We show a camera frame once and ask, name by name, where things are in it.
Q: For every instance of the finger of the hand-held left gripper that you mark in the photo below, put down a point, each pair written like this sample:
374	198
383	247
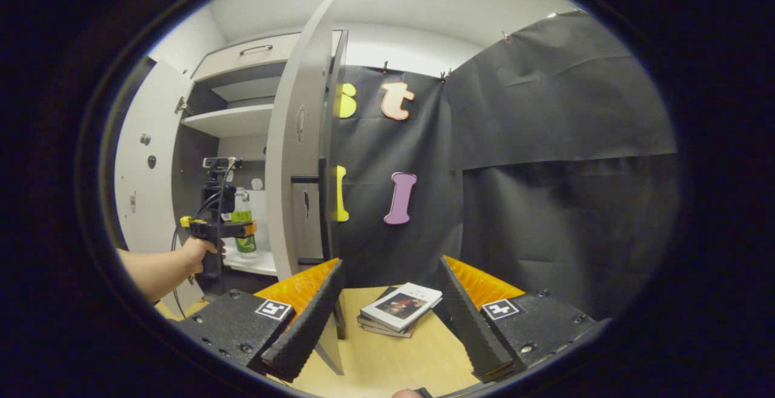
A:
236	229

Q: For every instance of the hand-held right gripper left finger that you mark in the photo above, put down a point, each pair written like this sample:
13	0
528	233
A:
315	319

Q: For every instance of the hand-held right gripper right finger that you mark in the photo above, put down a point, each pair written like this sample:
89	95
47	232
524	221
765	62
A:
469	325

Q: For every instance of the green label plastic bottle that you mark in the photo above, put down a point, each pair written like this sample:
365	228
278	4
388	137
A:
243	211

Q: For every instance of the white and grey cabinet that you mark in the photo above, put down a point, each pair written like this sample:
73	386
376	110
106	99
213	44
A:
189	171

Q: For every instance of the white cabinet door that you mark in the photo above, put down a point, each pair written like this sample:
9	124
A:
151	192
296	83

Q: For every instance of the white cabinet shelf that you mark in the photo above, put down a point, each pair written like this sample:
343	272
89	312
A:
230	122

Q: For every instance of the white cabinet drawer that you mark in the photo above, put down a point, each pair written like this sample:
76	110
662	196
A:
242	59

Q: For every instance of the white cover book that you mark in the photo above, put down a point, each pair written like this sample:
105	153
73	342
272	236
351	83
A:
399	307

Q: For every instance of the black backdrop cloth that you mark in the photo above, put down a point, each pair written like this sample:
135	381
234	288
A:
369	143
563	143

